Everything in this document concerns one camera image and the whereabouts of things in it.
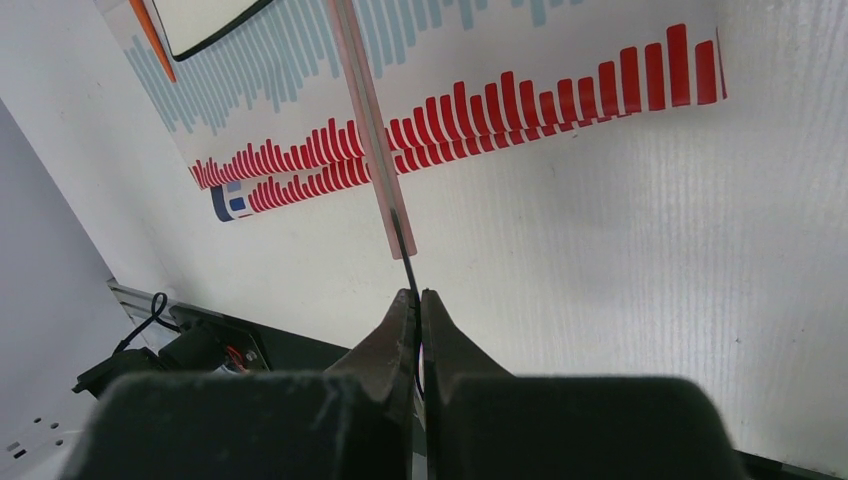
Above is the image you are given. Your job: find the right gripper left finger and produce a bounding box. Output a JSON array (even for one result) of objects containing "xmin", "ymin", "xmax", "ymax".
[{"xmin": 61, "ymin": 289, "xmax": 419, "ymax": 479}]

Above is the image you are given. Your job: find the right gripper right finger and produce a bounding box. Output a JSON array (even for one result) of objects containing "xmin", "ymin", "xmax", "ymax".
[{"xmin": 420, "ymin": 290, "xmax": 746, "ymax": 479}]

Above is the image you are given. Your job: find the silver spoon pink handle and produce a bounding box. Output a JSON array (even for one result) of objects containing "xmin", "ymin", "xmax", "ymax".
[{"xmin": 327, "ymin": 0, "xmax": 425, "ymax": 399}]

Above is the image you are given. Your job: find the patterned cloth napkin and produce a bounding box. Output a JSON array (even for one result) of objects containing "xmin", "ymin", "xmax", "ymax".
[{"xmin": 97, "ymin": 1, "xmax": 727, "ymax": 222}]

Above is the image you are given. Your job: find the white square plate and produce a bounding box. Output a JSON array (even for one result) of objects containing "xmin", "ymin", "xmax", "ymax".
[{"xmin": 152, "ymin": 0, "xmax": 270, "ymax": 62}]

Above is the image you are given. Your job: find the orange plastic fork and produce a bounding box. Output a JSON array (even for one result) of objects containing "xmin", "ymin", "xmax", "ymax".
[{"xmin": 129, "ymin": 0, "xmax": 177, "ymax": 83}]

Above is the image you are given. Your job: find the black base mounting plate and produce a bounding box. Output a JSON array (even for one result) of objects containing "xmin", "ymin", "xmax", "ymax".
[{"xmin": 72, "ymin": 292, "xmax": 348, "ymax": 398}]

